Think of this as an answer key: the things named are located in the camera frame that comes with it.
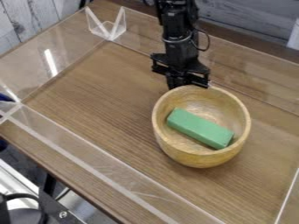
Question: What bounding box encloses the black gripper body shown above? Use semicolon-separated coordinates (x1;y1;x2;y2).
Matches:
150;35;211;88

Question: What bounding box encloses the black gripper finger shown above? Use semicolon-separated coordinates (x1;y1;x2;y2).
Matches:
183;76;199;86
167;76;183;89

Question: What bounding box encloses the wooden brown bowl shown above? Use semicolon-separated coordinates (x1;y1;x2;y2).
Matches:
152;85;252;168

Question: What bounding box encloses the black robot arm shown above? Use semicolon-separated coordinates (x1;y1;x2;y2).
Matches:
150;0;211;89

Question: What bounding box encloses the green rectangular block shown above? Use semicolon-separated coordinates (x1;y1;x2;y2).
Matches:
165;108;235;150

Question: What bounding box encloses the black table leg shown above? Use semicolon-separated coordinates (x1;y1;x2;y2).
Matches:
42;174;57;196

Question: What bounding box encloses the clear acrylic enclosure wall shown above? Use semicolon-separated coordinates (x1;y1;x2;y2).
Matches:
0;0;299;224

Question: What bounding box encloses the black metal bracket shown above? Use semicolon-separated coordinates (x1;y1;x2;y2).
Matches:
38;191;86;224

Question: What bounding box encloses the black cable loop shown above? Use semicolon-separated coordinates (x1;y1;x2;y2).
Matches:
0;192;49;224

